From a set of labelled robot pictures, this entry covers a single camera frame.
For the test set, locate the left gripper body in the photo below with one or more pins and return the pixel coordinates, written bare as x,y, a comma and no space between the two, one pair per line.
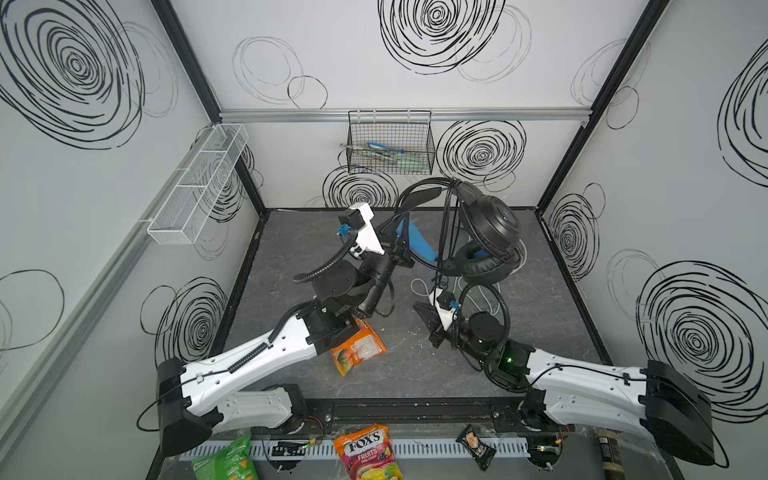
395,255

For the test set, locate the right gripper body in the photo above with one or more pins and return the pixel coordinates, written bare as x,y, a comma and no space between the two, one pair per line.
441,324

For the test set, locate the black gaming headphones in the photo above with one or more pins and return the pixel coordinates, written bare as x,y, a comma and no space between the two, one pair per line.
493,251

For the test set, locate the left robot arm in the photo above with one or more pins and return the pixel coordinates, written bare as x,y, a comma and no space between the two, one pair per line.
197,399

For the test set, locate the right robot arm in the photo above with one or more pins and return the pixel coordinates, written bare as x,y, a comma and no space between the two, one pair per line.
654,401

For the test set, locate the orange snack bag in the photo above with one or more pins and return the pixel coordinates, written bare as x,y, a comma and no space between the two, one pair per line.
365,344

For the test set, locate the green brush in basket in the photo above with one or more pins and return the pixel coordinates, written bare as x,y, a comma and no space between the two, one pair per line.
361,156

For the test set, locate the blue tool in basket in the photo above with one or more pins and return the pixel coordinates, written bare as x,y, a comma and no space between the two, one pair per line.
383,150

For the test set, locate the small dark snack packet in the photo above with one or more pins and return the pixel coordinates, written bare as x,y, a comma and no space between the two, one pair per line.
481,452

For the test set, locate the Fox's fruits candy bag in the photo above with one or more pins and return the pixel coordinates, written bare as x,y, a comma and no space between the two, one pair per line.
368,454

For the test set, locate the dark cylindrical roll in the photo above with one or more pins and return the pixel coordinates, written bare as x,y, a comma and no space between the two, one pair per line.
611,458

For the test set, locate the green snack bag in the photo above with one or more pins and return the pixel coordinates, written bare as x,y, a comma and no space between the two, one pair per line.
231,463

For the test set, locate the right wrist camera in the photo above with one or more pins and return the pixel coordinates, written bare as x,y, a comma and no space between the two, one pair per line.
446,307

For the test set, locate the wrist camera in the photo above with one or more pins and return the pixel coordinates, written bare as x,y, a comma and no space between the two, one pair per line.
446,307
357,232

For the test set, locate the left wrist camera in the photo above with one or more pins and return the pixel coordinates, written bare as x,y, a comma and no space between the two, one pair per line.
357,232

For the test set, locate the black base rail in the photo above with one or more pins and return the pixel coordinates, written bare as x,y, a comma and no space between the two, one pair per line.
420,414

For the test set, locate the black wire wall basket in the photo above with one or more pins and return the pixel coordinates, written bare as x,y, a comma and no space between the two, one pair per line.
404,129

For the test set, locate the white mesh wall shelf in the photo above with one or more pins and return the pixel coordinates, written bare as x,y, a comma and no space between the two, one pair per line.
188,206

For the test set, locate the white slotted cable duct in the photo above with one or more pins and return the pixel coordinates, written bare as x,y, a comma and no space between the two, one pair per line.
429,448

